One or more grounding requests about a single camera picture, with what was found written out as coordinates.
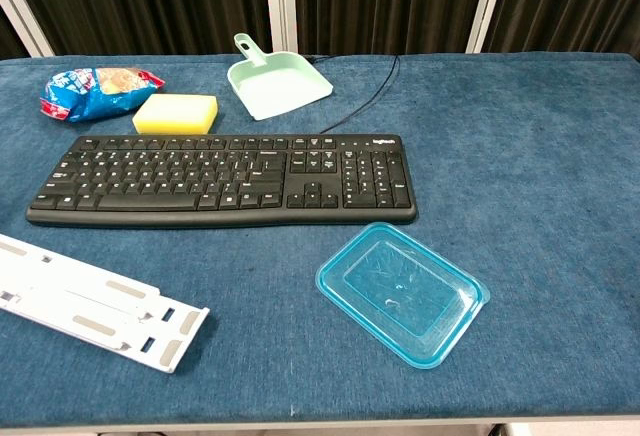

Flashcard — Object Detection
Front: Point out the black computer keyboard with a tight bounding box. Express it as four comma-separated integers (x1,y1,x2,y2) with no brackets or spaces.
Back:
25,133,419,230

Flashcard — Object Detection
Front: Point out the mint green dustpan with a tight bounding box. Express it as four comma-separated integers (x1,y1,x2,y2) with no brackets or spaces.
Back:
226,32,335,122

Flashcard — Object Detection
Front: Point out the clear blue container lid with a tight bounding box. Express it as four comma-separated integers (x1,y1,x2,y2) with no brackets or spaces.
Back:
314,222,491,370

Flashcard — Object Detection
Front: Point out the yellow sponge block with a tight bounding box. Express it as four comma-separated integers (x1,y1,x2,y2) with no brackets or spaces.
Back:
132,93,219,136

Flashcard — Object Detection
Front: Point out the black pleated curtain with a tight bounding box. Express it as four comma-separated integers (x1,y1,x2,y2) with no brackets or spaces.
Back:
0,0,640,61

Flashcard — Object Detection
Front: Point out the blue table cloth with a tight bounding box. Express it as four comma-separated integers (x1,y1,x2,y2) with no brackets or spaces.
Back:
0,51,640,430

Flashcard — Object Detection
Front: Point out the white folding laptop stand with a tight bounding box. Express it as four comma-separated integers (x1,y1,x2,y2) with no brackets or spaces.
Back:
0,233,211,375

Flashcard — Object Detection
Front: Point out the blue snack bag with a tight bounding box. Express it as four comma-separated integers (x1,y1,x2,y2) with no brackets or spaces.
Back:
39,66,166,124

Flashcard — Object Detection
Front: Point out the black keyboard cable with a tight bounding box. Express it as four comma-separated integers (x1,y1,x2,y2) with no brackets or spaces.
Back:
305,53,401,136

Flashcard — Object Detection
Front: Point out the white frame post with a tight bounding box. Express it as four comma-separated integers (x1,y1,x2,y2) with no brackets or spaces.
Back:
0,0,55,59
465,0,511,55
263,0,300,55

